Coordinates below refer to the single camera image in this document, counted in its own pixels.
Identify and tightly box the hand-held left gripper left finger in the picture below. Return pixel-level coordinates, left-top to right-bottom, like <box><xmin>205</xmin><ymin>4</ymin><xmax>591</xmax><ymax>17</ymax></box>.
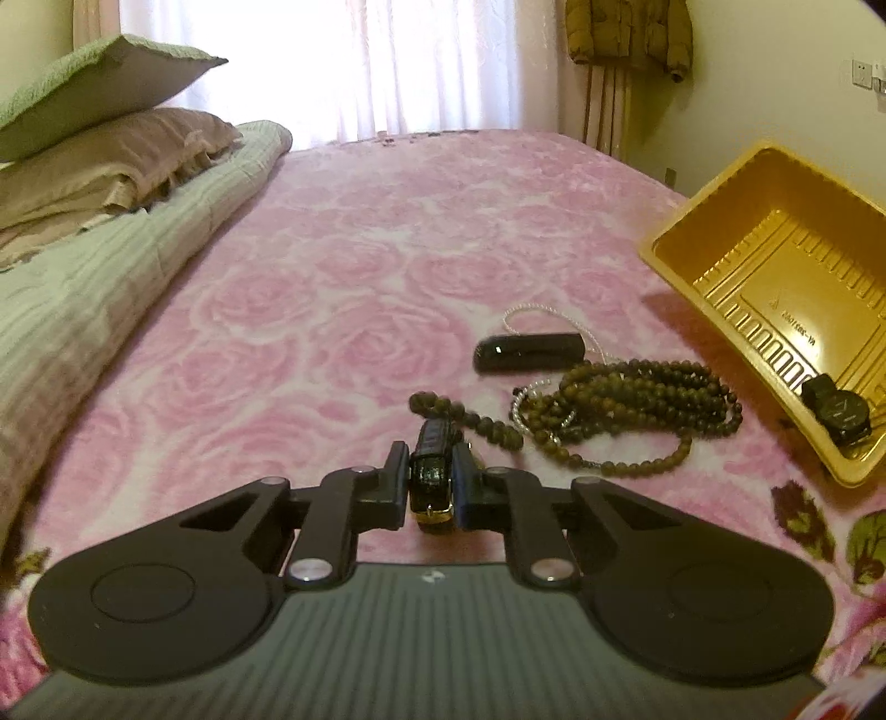
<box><xmin>178</xmin><ymin>441</ymin><xmax>411</xmax><ymax>591</ymax></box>

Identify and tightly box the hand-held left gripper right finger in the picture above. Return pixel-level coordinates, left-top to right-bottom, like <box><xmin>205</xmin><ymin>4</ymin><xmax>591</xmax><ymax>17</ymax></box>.
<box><xmin>451</xmin><ymin>443</ymin><xmax>694</xmax><ymax>591</ymax></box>

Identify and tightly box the black leather strap watch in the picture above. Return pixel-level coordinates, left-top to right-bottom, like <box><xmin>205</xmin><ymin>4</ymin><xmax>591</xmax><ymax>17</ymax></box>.
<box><xmin>408</xmin><ymin>415</ymin><xmax>459</xmax><ymax>536</ymax></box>

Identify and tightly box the brown bead bracelet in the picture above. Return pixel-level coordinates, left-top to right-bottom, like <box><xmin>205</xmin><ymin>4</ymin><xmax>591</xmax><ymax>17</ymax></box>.
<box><xmin>408</xmin><ymin>391</ymin><xmax>525</xmax><ymax>451</ymax></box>

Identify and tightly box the long brown bead necklace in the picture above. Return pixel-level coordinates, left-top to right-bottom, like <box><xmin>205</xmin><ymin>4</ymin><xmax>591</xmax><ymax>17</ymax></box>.
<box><xmin>516</xmin><ymin>358</ymin><xmax>746</xmax><ymax>479</ymax></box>

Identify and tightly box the white pearl necklace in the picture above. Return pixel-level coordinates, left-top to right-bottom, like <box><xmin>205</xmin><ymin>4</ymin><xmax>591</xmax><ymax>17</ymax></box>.
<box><xmin>503</xmin><ymin>306</ymin><xmax>611</xmax><ymax>368</ymax></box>

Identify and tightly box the yellow plastic tray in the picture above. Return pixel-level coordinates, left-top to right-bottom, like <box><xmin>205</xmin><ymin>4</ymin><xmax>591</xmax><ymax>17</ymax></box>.
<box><xmin>638</xmin><ymin>140</ymin><xmax>886</xmax><ymax>490</ymax></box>

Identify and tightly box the black rectangular case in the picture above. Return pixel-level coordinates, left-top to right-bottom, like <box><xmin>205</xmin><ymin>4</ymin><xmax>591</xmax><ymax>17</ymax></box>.
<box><xmin>474</xmin><ymin>333</ymin><xmax>584</xmax><ymax>376</ymax></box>

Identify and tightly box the pink floral blanket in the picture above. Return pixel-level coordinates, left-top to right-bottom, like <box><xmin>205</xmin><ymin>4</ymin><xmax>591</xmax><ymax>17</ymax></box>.
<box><xmin>0</xmin><ymin>128</ymin><xmax>886</xmax><ymax>720</ymax></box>

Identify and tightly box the green striped quilt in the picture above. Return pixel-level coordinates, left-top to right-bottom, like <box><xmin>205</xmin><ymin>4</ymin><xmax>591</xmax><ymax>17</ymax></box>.
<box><xmin>0</xmin><ymin>120</ymin><xmax>295</xmax><ymax>551</ymax></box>

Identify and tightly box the black round-face watch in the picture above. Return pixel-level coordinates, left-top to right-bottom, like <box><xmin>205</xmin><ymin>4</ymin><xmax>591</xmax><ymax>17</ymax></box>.
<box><xmin>801</xmin><ymin>374</ymin><xmax>873</xmax><ymax>448</ymax></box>

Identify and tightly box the pink striped drape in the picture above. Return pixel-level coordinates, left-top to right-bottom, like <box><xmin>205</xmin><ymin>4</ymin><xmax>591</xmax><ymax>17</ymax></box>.
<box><xmin>585</xmin><ymin>64</ymin><xmax>635</xmax><ymax>164</ymax></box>

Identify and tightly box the white sheer curtain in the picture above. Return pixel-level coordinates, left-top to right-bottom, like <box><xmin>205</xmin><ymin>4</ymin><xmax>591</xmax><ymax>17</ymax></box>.
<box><xmin>73</xmin><ymin>0</ymin><xmax>570</xmax><ymax>150</ymax></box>

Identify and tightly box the brown pillow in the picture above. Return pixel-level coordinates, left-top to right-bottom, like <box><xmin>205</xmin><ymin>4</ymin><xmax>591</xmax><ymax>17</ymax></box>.
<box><xmin>0</xmin><ymin>107</ymin><xmax>242</xmax><ymax>271</ymax></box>

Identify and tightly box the olive padded jacket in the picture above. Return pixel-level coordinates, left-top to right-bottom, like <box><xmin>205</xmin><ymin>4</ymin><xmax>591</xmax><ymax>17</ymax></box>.
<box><xmin>564</xmin><ymin>0</ymin><xmax>694</xmax><ymax>84</ymax></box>

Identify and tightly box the green pillow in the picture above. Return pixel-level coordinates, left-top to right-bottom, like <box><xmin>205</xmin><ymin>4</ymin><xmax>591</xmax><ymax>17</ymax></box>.
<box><xmin>0</xmin><ymin>34</ymin><xmax>229</xmax><ymax>163</ymax></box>

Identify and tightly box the small beaded bracelet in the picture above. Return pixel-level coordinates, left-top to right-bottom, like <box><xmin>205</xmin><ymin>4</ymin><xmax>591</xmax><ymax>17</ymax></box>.
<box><xmin>511</xmin><ymin>383</ymin><xmax>580</xmax><ymax>445</ymax></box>

